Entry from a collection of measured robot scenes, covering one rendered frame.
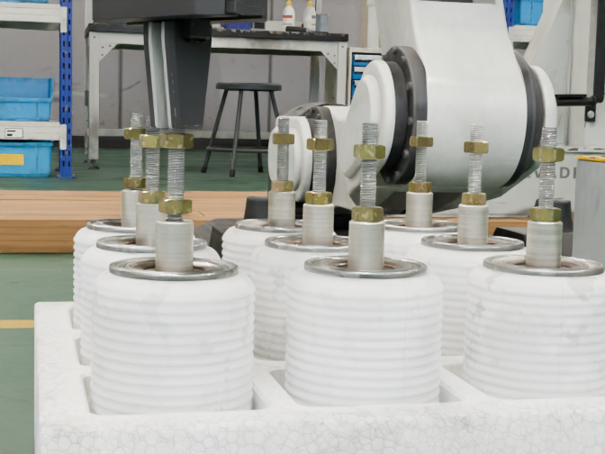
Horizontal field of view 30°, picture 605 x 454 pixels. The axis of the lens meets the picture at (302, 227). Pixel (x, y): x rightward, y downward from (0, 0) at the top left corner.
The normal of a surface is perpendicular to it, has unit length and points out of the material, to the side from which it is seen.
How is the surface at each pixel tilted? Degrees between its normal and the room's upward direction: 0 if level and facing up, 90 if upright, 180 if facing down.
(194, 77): 90
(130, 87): 90
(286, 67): 90
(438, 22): 60
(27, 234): 90
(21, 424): 0
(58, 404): 0
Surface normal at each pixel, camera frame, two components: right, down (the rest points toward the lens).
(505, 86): 0.21, -0.35
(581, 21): -0.97, 0.00
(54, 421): 0.03, -0.99
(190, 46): 0.73, 0.09
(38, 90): 0.22, 0.04
